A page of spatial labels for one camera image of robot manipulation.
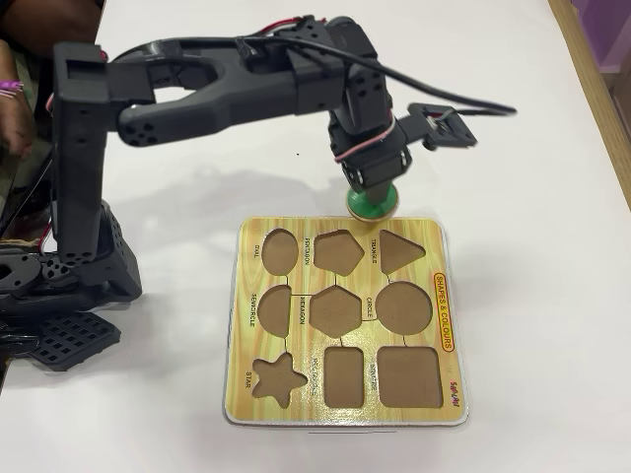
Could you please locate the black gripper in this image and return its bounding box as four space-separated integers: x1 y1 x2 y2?
327 110 414 205

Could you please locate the green circle piece yellow pin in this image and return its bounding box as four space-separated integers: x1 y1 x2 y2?
345 184 400 224

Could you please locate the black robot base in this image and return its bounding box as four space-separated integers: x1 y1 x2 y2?
0 199 145 374

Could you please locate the wooden shape puzzle board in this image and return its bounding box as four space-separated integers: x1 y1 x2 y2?
222 215 470 427

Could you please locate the person's hand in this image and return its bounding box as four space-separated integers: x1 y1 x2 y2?
0 92 36 155

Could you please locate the white paper table cover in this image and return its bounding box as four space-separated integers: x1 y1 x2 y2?
0 0 631 473

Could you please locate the red white servo wire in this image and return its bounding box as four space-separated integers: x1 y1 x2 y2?
333 117 398 165

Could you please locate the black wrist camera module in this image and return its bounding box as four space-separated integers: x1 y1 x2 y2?
396 101 480 152

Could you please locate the black camera cable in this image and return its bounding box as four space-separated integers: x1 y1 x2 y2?
147 36 519 118

